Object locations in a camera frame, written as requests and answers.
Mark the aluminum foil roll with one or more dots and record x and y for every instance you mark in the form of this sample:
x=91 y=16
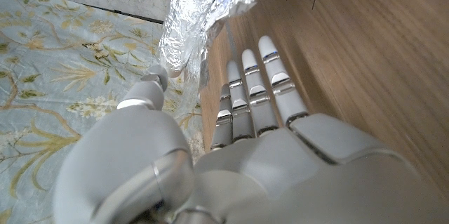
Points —
x=186 y=24

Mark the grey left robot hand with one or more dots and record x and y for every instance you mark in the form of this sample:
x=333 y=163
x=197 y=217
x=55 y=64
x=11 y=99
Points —
x=280 y=175

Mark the floral printed backdrop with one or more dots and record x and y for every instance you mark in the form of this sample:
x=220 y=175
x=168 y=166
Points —
x=52 y=76

